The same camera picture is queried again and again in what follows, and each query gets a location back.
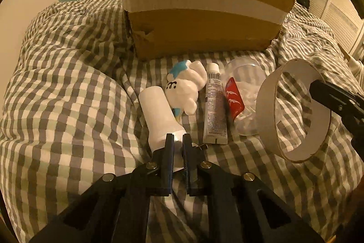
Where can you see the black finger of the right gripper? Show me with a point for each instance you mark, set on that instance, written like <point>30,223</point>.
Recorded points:
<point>346,104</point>

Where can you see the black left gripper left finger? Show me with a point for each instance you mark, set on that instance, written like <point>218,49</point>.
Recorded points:
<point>115,208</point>

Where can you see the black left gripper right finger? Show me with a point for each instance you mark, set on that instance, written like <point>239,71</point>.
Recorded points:
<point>241,208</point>

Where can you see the white cream tube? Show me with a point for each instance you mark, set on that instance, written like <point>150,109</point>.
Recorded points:
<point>215,125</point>

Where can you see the white plastic bottle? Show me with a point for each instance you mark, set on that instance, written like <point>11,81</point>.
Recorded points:
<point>160,121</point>

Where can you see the clear cotton swab jar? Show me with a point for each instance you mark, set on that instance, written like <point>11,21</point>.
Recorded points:
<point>241,81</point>

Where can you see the white blue plush toy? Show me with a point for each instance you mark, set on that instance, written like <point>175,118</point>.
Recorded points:
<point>184,81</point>

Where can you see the checkered bed sheet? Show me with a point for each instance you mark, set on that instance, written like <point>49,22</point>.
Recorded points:
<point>71,113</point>

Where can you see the white louvered wardrobe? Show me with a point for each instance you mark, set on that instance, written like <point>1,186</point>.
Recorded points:
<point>345,22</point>

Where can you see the brown cardboard box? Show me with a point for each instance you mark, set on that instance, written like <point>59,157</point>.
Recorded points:
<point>161,28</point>

